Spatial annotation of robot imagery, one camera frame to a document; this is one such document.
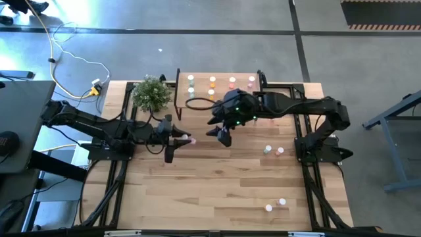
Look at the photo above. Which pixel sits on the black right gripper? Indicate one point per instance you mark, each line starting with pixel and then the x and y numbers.
pixel 228 122

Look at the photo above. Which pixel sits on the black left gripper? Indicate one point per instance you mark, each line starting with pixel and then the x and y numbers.
pixel 164 136

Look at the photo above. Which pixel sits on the lilac pink pill bottle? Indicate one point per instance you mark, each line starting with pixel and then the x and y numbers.
pixel 185 136
pixel 251 79

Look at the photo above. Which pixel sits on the orange pill bottle white cap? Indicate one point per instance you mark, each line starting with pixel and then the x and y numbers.
pixel 212 79
pixel 211 92
pixel 268 207

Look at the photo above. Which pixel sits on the salmon red pill bottle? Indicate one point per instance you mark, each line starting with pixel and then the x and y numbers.
pixel 280 150
pixel 232 80
pixel 271 122

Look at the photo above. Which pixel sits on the small bottles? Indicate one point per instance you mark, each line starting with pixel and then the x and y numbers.
pixel 282 201

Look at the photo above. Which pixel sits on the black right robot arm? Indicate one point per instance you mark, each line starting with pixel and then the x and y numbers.
pixel 296 105

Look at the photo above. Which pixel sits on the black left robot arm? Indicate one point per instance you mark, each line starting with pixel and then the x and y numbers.
pixel 92 123

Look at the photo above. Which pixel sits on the potted green plant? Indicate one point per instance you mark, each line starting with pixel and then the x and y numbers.
pixel 151 93

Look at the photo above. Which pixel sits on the yellow white power plug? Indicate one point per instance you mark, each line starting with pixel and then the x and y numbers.
pixel 96 86

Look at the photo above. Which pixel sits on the white strip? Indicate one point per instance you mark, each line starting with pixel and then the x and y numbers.
pixel 123 233
pixel 307 234

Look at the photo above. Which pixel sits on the black desk leg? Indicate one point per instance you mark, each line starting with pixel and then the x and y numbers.
pixel 56 166

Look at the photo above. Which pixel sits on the grey desk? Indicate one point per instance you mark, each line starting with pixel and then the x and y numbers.
pixel 26 115

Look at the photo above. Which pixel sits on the black round device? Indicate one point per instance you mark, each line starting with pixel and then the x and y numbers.
pixel 7 143

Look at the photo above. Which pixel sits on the grey flat device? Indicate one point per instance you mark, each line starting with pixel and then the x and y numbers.
pixel 16 74

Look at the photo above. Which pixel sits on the black rounded object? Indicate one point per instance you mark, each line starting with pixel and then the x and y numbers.
pixel 8 214

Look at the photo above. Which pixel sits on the black mat hazard stripe edge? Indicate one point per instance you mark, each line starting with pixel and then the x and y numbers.
pixel 378 13

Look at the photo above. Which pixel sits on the person's foot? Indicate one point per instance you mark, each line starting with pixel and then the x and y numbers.
pixel 6 20
pixel 31 6

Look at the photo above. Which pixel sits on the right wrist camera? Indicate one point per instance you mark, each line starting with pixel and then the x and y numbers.
pixel 225 140

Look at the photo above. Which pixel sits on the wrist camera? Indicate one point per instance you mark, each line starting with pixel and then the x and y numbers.
pixel 169 155
pixel 225 140

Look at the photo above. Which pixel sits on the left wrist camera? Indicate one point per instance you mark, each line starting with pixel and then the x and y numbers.
pixel 169 155

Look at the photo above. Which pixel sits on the wooden shelf black metal frame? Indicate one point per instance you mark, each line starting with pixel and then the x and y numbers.
pixel 201 85

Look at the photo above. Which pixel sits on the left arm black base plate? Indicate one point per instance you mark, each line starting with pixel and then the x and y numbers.
pixel 98 156

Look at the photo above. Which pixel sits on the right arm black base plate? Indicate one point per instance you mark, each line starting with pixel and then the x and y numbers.
pixel 343 153

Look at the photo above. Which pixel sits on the blue grey metal cart frame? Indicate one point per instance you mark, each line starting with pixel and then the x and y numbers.
pixel 404 185

